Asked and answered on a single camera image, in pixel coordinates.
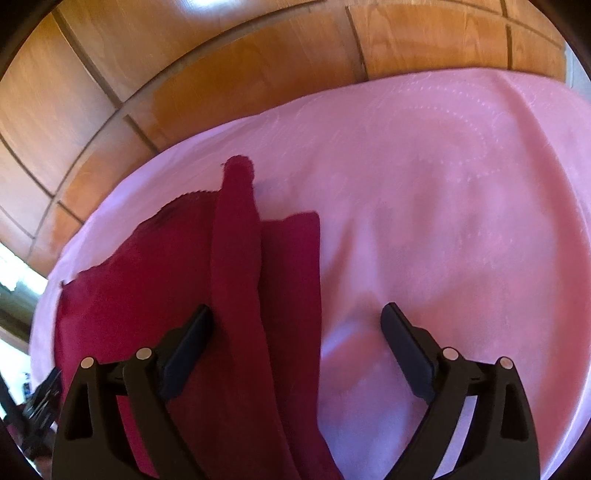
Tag pink bed sheet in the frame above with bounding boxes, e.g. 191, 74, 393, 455
28, 67, 591, 480

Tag wooden panelled wardrobe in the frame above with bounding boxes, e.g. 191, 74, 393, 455
0, 0, 570, 278

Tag red knit sweater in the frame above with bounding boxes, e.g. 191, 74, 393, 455
54, 155, 343, 480

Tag window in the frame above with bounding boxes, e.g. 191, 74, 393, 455
0, 242, 49, 344

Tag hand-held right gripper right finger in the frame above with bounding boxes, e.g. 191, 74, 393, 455
380, 302, 541, 480

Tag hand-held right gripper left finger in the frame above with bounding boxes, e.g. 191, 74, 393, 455
52, 304, 214, 480

